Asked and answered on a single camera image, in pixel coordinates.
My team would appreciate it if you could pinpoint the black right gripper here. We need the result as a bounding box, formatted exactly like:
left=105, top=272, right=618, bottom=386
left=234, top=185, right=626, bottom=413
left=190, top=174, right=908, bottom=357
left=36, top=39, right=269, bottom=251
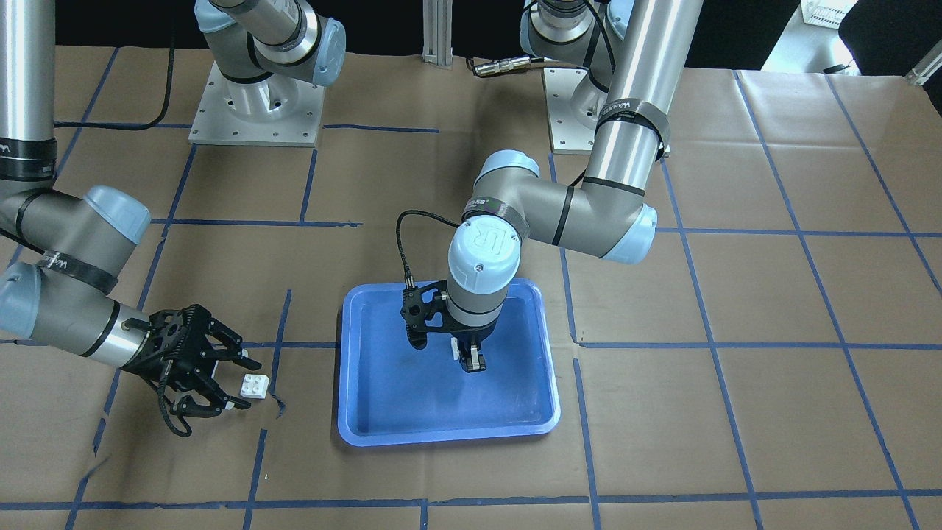
left=122, top=304, right=262, bottom=426

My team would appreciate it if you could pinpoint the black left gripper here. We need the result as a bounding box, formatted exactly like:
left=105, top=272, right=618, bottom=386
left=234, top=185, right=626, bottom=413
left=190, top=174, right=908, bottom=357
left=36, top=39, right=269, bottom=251
left=400, top=280, right=488, bottom=373

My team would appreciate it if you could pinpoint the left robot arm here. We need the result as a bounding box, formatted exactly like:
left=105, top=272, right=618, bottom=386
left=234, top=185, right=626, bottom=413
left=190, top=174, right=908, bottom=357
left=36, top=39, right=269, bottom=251
left=400, top=1, right=702, bottom=372

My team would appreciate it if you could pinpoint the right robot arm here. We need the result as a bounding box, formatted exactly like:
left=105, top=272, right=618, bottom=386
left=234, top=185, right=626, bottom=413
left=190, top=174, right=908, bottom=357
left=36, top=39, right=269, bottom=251
left=1, top=1, right=261, bottom=437

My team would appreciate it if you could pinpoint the blue plastic tray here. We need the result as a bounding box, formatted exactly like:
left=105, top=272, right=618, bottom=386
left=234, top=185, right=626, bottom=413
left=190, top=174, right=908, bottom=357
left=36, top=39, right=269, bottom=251
left=337, top=278, right=562, bottom=447

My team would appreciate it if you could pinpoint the brown paper table cover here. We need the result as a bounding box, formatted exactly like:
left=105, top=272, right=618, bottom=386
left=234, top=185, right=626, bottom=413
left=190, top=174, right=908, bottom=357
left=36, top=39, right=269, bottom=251
left=2, top=49, right=941, bottom=529

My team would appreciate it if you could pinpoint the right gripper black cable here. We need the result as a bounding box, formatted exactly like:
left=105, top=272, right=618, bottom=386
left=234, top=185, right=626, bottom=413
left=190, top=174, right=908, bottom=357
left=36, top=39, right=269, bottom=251
left=151, top=361, right=194, bottom=438

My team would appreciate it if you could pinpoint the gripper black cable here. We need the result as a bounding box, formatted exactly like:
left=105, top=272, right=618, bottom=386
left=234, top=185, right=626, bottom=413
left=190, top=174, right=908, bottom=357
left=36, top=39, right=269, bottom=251
left=151, top=361, right=194, bottom=438
left=396, top=211, right=463, bottom=289

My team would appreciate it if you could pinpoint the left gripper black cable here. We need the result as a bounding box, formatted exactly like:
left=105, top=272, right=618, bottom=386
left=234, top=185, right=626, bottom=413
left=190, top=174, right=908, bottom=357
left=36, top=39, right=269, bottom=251
left=396, top=211, right=463, bottom=289

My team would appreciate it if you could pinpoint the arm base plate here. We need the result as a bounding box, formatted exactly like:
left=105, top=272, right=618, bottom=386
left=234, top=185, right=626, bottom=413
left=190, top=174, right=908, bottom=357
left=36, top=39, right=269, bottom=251
left=188, top=64, right=326, bottom=148
left=544, top=67, right=608, bottom=155

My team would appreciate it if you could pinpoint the aluminium frame post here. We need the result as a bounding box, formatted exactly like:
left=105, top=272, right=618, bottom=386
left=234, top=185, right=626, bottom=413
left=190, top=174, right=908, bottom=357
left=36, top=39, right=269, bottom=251
left=421, top=0, right=453, bottom=69

